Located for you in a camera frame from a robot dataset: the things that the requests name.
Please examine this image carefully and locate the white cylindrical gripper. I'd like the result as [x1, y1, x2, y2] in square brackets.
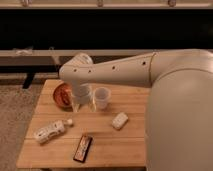
[71, 84, 96, 113]

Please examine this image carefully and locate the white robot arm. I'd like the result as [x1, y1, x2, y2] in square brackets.
[59, 49, 213, 171]

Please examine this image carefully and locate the clear plastic cup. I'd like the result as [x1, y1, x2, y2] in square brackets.
[94, 87, 111, 109]

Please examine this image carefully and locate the orange bowl with food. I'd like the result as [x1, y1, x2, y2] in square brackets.
[53, 83, 72, 108]

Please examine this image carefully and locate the small white packet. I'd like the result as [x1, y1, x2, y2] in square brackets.
[111, 112, 128, 130]

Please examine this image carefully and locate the wooden table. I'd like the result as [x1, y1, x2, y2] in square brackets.
[16, 80, 149, 169]

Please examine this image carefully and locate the dark chocolate bar wrapper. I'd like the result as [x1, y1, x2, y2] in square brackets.
[73, 135, 93, 163]

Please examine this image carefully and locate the white plastic bottle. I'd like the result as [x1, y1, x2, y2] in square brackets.
[34, 119, 73, 144]

